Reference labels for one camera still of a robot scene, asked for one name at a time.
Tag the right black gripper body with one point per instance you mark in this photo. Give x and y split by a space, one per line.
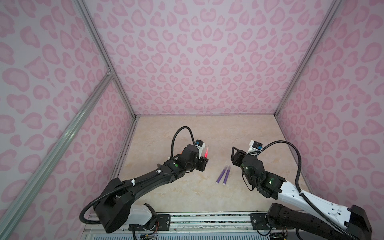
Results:
239 161

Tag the aluminium frame strut left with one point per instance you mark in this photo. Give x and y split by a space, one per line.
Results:
20 205

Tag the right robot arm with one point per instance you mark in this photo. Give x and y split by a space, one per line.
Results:
299 209

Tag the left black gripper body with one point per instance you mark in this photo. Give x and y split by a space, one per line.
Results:
198 164

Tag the pink highlighter pen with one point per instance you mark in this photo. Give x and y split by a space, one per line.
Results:
206 152

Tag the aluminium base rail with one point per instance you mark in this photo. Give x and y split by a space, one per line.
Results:
202 226

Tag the purple highlighter pen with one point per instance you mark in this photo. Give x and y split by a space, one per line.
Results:
227 175
221 174

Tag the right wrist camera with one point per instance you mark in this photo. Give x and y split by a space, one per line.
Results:
255 147

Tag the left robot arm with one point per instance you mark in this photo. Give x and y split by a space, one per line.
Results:
115 206

